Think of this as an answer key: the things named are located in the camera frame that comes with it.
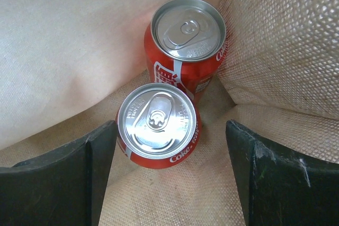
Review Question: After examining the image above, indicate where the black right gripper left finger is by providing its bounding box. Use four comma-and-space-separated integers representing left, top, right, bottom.
1, 121, 117, 225

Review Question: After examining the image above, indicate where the brown canvas tote bag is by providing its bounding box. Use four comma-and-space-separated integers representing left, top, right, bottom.
1, 0, 338, 225

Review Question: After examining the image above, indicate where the red cola can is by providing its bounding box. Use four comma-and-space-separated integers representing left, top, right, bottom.
115, 83, 201, 169
144, 0, 228, 104

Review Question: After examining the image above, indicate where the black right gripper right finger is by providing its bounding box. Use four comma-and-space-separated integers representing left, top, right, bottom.
226, 120, 338, 225

